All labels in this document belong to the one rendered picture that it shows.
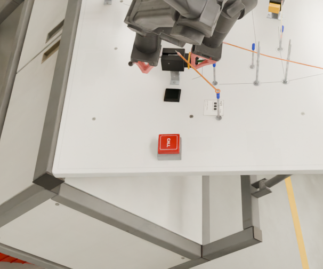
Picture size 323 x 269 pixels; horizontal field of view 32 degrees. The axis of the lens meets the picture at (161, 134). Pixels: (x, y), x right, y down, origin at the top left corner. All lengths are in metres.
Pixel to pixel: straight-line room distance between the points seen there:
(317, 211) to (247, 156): 2.87
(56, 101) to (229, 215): 1.97
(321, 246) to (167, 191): 2.43
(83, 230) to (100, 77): 0.44
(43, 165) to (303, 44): 0.74
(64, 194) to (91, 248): 0.32
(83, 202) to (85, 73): 0.34
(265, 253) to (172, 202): 1.80
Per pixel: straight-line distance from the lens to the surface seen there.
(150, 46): 1.38
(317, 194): 4.27
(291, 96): 1.46
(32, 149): 1.62
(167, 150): 1.32
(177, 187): 1.78
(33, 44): 2.03
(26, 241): 1.75
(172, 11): 0.96
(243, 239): 1.66
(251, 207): 1.69
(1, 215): 1.62
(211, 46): 1.35
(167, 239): 1.67
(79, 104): 1.48
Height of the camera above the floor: 1.91
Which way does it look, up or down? 38 degrees down
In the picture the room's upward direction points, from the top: 60 degrees clockwise
